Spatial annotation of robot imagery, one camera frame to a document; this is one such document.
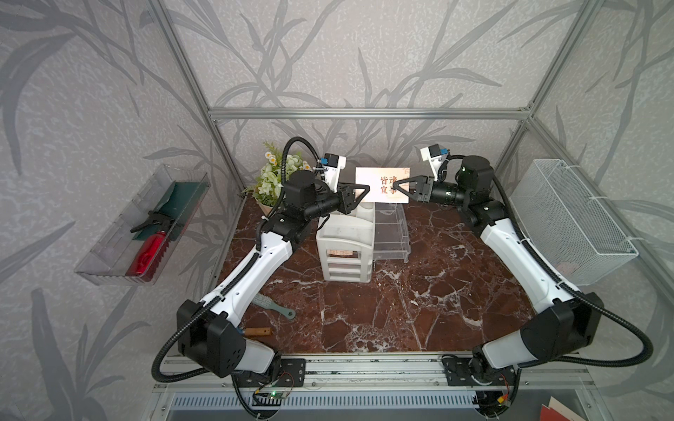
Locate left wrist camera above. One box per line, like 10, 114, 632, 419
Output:
319, 154, 347, 193

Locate red postcard in drawer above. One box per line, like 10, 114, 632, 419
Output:
328, 250, 357, 258

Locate red brush in tray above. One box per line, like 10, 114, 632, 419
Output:
126, 232, 167, 282

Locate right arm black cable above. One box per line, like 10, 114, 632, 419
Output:
447, 153, 655, 368

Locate beige postcard red characters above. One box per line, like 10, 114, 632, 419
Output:
356, 168, 410, 203

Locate clear wall-mounted tray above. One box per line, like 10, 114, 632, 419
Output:
75, 164, 211, 286

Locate black clamp in tray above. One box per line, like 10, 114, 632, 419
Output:
130, 210, 176, 233

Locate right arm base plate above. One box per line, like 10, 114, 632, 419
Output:
441, 354, 517, 387

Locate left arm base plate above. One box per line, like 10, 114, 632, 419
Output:
232, 357, 307, 388

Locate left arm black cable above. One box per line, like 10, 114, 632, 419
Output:
151, 136, 321, 383

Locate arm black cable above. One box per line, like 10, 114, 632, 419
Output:
151, 136, 321, 383
447, 153, 655, 368

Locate red paper at bottom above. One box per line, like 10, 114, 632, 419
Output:
539, 397, 586, 421

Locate green white artificial flowers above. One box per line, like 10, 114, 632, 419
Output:
247, 142, 312, 207

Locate clear top drawer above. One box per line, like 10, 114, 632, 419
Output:
373, 203, 412, 262

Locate green card in tray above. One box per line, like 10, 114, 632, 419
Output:
133, 182, 210, 241

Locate white plastic drawer organizer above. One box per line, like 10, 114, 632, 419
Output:
316, 203, 375, 283

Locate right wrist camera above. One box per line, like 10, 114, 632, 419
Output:
420, 144, 450, 182

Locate green hair brush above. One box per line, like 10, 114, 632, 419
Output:
252, 294, 296, 320

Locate white wire mesh basket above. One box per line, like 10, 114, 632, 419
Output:
510, 159, 639, 286

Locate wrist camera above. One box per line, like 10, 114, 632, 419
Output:
420, 144, 450, 182
319, 154, 347, 193

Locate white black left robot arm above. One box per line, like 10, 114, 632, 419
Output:
152, 170, 370, 382

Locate small wooden block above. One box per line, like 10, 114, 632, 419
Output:
243, 327, 273, 338

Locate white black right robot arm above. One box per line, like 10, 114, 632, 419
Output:
392, 155, 603, 374

